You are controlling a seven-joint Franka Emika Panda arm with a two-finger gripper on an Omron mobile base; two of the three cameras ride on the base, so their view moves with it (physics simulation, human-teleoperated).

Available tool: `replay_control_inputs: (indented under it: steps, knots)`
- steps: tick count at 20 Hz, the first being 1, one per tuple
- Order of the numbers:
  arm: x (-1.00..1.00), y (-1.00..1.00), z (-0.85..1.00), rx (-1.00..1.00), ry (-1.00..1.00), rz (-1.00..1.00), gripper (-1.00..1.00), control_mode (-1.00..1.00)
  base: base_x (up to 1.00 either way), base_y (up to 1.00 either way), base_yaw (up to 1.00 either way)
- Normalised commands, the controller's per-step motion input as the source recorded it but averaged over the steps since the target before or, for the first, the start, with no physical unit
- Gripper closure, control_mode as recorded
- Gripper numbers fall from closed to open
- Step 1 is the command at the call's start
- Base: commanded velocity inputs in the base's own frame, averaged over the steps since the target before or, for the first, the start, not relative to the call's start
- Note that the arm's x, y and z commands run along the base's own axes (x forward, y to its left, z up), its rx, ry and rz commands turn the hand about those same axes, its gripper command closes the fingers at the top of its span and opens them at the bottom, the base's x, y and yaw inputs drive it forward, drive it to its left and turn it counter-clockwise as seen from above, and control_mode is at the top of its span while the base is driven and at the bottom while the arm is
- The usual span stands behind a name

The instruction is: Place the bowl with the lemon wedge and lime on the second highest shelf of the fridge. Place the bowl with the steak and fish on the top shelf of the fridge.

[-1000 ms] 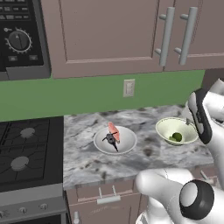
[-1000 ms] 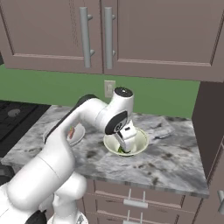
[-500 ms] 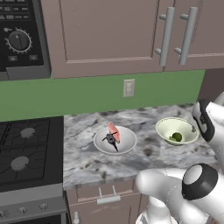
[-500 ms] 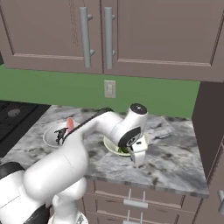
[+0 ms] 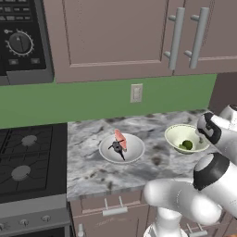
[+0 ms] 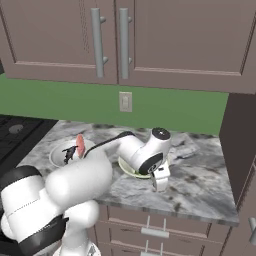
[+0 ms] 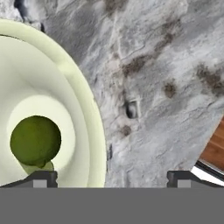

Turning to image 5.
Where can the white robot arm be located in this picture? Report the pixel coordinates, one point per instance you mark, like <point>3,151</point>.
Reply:
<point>182,197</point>

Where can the pink raw steak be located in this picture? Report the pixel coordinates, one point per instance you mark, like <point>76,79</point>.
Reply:
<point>119,137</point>

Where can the dark grey fish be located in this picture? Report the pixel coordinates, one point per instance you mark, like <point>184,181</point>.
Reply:
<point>117,147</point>

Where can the white bowl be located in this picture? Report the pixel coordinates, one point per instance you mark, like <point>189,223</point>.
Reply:
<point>135,148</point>

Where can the pale green bowl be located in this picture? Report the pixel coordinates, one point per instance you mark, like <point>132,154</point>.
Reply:
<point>174,134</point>

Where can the green lime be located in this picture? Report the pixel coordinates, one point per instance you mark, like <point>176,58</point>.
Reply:
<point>187,144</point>

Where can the wide brown cupboard door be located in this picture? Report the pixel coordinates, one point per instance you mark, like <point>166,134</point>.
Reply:
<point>114,34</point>

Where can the brown drawer front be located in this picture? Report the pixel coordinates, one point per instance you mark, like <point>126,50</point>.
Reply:
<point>92,203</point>

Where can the black gas stove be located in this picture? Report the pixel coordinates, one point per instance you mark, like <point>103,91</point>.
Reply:
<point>31,172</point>

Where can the dark brown tall panel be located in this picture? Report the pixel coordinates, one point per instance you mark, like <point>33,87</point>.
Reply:
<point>223,92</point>

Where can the grey stove knob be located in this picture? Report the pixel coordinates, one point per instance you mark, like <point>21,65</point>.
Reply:
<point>23,222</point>
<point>2,227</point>
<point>46,218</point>

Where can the black microwave oven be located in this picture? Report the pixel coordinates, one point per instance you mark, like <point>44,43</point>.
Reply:
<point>21,37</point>

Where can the narrow brown cupboard door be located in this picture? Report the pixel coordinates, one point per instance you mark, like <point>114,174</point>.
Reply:
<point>220,31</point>

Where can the white wall socket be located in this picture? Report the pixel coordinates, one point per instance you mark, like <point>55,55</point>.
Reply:
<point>136,93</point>

